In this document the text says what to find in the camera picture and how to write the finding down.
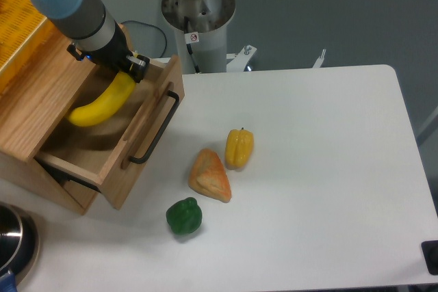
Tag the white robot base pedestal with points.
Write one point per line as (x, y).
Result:
(200, 29)

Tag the white table mounting bracket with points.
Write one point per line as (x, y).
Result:
(238, 62)

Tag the yellow toy bell pepper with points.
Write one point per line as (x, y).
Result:
(239, 147)

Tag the green toy bell pepper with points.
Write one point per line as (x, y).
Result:
(184, 217)

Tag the orange toy bread wedge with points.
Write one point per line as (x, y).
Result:
(208, 177)

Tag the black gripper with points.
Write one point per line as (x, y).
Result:
(115, 55)

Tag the yellow plastic basket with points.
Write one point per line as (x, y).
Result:
(23, 30)

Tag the open wooden top drawer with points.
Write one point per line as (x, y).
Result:
(108, 158)

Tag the black device at table edge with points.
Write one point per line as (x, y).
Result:
(430, 252)

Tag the wooden drawer cabinet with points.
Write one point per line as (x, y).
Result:
(33, 105)

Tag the yellow toy banana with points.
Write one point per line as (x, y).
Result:
(106, 105)

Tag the blue object at corner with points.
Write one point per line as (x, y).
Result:
(8, 282)

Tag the steel pot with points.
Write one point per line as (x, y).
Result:
(20, 242)

